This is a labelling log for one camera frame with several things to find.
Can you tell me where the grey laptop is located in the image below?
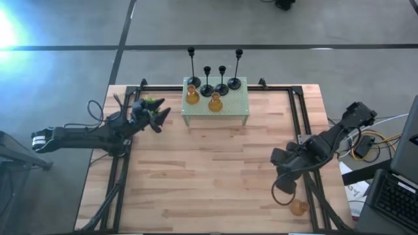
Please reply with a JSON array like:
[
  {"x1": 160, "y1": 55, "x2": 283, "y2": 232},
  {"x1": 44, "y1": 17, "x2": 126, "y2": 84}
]
[{"x1": 355, "y1": 94, "x2": 418, "y2": 235}]

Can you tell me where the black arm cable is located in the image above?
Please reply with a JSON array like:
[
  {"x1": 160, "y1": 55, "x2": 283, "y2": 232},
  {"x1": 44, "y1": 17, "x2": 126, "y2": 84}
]
[
  {"x1": 270, "y1": 169, "x2": 362, "y2": 207},
  {"x1": 63, "y1": 94, "x2": 131, "y2": 131}
]

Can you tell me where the black power brick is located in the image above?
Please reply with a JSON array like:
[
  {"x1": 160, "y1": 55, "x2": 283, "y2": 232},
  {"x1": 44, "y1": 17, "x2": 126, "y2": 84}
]
[{"x1": 354, "y1": 134, "x2": 376, "y2": 160}]

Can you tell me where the tall black candlestick holder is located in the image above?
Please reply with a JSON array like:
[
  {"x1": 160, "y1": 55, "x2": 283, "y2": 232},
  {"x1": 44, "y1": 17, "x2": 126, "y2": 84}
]
[
  {"x1": 186, "y1": 46, "x2": 202, "y2": 89},
  {"x1": 227, "y1": 48, "x2": 244, "y2": 91}
]

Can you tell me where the green plant in white pot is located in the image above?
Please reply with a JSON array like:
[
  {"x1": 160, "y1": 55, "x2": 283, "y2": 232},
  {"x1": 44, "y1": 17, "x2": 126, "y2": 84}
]
[{"x1": 142, "y1": 96, "x2": 161, "y2": 116}]

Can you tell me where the white cable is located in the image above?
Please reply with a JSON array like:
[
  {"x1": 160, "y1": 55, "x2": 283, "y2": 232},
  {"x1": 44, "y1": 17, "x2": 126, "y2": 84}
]
[{"x1": 338, "y1": 113, "x2": 410, "y2": 159}]

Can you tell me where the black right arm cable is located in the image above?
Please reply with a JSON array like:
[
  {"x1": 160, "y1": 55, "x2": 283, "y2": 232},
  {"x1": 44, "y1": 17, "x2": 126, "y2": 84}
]
[{"x1": 270, "y1": 169, "x2": 362, "y2": 207}]

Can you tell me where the green perforated metal shelf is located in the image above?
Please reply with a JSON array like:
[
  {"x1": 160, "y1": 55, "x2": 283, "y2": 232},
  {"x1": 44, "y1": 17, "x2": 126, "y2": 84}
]
[{"x1": 180, "y1": 76, "x2": 251, "y2": 127}]

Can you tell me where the short black candlestick holder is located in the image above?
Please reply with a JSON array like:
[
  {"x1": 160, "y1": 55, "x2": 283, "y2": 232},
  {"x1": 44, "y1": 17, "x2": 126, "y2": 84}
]
[
  {"x1": 214, "y1": 65, "x2": 230, "y2": 97},
  {"x1": 199, "y1": 66, "x2": 216, "y2": 98}
]

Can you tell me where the black metal bar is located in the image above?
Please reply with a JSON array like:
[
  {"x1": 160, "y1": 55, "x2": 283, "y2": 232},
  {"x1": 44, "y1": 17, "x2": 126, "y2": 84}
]
[{"x1": 341, "y1": 159, "x2": 393, "y2": 186}]

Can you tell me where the black aluminium table frame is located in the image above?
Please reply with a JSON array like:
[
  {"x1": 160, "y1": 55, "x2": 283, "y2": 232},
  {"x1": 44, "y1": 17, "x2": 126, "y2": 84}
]
[{"x1": 80, "y1": 78, "x2": 352, "y2": 233}]

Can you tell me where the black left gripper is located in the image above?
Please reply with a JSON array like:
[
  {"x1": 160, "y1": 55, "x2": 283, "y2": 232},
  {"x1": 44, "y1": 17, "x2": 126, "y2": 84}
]
[{"x1": 130, "y1": 97, "x2": 172, "y2": 133}]

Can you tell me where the black chair base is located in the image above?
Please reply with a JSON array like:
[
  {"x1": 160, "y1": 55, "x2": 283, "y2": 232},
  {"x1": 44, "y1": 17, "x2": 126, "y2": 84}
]
[{"x1": 261, "y1": 0, "x2": 297, "y2": 11}]

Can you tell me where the yellow cable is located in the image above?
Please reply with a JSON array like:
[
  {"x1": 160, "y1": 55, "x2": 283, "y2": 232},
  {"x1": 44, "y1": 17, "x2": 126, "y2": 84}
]
[{"x1": 351, "y1": 130, "x2": 402, "y2": 161}]

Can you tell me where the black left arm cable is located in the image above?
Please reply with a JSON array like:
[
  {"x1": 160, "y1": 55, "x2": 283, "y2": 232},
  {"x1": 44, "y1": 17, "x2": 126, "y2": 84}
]
[{"x1": 63, "y1": 94, "x2": 131, "y2": 131}]

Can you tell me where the amber glass candle holder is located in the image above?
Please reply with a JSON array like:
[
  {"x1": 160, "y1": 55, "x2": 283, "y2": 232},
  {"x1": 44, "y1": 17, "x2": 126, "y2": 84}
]
[
  {"x1": 185, "y1": 84, "x2": 201, "y2": 106},
  {"x1": 208, "y1": 91, "x2": 224, "y2": 113},
  {"x1": 289, "y1": 198, "x2": 310, "y2": 217}
]

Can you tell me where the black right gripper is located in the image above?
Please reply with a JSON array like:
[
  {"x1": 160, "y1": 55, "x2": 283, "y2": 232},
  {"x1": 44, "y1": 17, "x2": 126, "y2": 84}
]
[{"x1": 270, "y1": 138, "x2": 316, "y2": 196}]

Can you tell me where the grey metal cart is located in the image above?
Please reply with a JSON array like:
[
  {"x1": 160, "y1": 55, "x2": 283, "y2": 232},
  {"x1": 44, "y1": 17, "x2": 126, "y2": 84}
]
[{"x1": 0, "y1": 130, "x2": 54, "y2": 235}]

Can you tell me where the white paper sheet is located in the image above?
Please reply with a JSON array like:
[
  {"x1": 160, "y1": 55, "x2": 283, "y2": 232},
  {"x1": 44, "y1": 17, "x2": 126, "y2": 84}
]
[{"x1": 338, "y1": 161, "x2": 372, "y2": 220}]

